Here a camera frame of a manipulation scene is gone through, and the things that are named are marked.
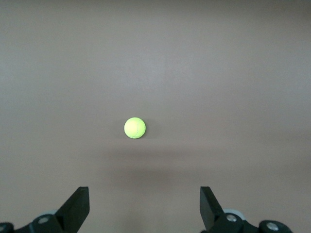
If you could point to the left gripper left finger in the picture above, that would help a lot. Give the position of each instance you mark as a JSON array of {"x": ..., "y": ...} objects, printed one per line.
[{"x": 73, "y": 211}]

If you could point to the yellow-green tennis ball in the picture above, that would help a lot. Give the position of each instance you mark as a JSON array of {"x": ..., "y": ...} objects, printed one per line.
[{"x": 134, "y": 128}]

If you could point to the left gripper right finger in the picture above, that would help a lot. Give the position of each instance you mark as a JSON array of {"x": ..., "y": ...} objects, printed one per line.
[{"x": 211, "y": 213}]

